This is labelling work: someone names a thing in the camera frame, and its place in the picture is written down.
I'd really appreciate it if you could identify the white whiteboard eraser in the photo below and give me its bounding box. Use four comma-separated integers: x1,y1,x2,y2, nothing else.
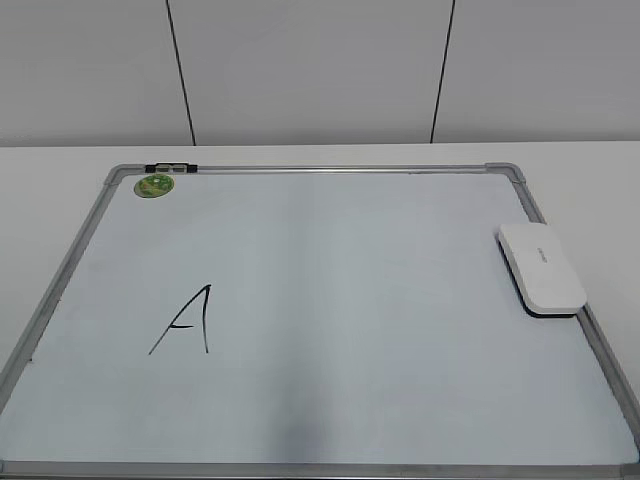
497,222,587,317

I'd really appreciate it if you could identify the round green magnet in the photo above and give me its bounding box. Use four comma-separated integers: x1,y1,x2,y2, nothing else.
134,174,175,199

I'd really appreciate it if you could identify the black silver hanging clip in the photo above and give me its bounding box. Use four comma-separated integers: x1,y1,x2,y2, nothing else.
144,163,198,174

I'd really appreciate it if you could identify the aluminium framed whiteboard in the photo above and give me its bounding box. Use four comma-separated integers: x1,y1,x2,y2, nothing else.
1,163,639,479

